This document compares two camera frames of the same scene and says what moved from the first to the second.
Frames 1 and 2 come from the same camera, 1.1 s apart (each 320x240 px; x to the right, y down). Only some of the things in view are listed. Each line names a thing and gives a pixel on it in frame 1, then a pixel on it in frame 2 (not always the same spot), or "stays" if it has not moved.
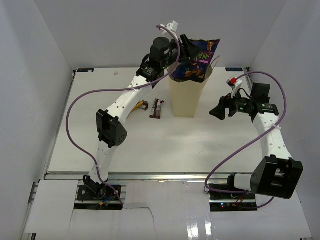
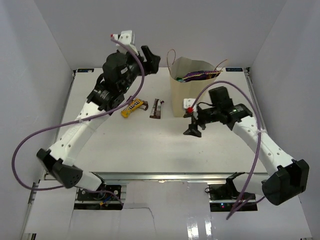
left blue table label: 85,70 stays
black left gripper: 191,49 to 153,61
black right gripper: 225,102 to 193,128
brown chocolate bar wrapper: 145,106 stays
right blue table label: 234,69 stays
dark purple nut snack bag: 196,69 to 202,75
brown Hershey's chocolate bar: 155,113 stays
